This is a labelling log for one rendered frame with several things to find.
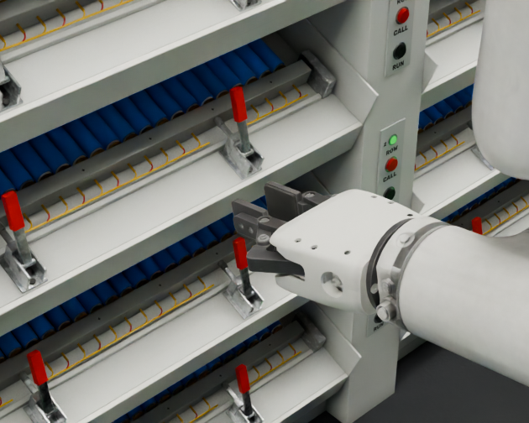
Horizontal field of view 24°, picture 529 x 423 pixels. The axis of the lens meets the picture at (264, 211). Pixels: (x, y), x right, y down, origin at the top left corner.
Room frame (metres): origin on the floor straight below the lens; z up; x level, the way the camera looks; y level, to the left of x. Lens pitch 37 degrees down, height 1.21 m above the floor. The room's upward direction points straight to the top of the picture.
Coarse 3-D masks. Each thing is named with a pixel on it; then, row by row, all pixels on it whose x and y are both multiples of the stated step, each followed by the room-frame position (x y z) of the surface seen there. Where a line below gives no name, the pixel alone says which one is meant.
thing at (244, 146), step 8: (232, 88) 1.05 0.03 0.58; (240, 88) 1.05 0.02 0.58; (232, 96) 1.05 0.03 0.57; (240, 96) 1.05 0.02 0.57; (232, 104) 1.05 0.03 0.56; (240, 104) 1.05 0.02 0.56; (240, 112) 1.04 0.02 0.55; (240, 120) 1.04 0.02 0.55; (240, 128) 1.04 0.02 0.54; (240, 136) 1.04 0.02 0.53; (248, 136) 1.04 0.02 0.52; (240, 144) 1.04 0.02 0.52; (248, 144) 1.04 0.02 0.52
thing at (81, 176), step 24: (288, 72) 1.15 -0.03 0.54; (264, 96) 1.12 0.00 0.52; (192, 120) 1.06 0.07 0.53; (120, 144) 1.01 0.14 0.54; (144, 144) 1.02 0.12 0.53; (168, 144) 1.04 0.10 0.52; (72, 168) 0.97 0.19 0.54; (96, 168) 0.97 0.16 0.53; (120, 168) 1.00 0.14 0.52; (24, 192) 0.93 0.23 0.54; (48, 192) 0.94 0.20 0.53; (72, 192) 0.96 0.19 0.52; (0, 216) 0.90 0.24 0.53; (24, 216) 0.92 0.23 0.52; (48, 216) 0.92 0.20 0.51
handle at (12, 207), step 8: (8, 192) 0.87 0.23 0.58; (8, 200) 0.87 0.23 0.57; (16, 200) 0.87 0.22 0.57; (8, 208) 0.86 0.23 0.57; (16, 208) 0.87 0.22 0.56; (8, 216) 0.86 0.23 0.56; (16, 216) 0.87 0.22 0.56; (8, 224) 0.87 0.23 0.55; (16, 224) 0.86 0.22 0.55; (24, 224) 0.87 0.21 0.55; (16, 232) 0.86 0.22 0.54; (24, 232) 0.87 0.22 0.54; (16, 240) 0.86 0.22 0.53; (24, 240) 0.86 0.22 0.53; (24, 248) 0.86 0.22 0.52; (16, 256) 0.87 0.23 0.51; (24, 256) 0.86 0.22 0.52; (24, 264) 0.86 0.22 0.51
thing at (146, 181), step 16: (320, 96) 1.15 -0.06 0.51; (288, 112) 1.12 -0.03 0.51; (256, 128) 1.09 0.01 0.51; (224, 144) 1.06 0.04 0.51; (192, 160) 1.03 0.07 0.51; (160, 176) 1.00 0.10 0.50; (128, 192) 0.97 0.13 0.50; (96, 208) 0.95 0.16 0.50; (64, 224) 0.92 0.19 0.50; (32, 240) 0.90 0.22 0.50; (0, 256) 0.88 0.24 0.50
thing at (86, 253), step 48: (288, 48) 1.22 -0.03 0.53; (288, 96) 1.15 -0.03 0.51; (336, 96) 1.16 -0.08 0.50; (192, 144) 1.05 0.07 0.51; (288, 144) 1.08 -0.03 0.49; (336, 144) 1.11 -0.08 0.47; (96, 192) 0.97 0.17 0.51; (144, 192) 0.98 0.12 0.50; (192, 192) 1.00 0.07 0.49; (240, 192) 1.02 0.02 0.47; (0, 240) 0.90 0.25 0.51; (48, 240) 0.91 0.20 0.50; (96, 240) 0.92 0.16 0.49; (144, 240) 0.93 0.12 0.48; (0, 288) 0.85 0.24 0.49; (48, 288) 0.86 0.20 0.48; (0, 336) 0.84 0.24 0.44
